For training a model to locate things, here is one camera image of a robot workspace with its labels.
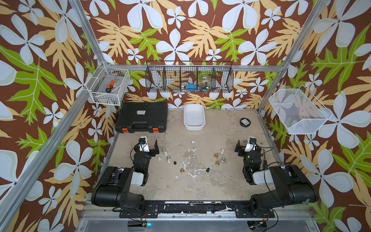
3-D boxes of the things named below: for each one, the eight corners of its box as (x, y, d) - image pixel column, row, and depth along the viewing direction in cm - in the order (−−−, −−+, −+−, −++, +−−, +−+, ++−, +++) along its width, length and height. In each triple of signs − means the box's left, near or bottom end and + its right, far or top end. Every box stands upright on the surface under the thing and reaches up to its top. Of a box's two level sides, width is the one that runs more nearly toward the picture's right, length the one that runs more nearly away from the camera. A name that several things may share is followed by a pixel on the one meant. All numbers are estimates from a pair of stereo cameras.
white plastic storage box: (183, 130, 109) (183, 125, 104) (183, 107, 125) (183, 102, 120) (205, 130, 109) (206, 125, 104) (202, 107, 125) (203, 102, 120)
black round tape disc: (240, 127, 112) (241, 125, 110) (238, 119, 117) (239, 117, 115) (251, 127, 112) (252, 125, 110) (248, 119, 117) (249, 117, 115)
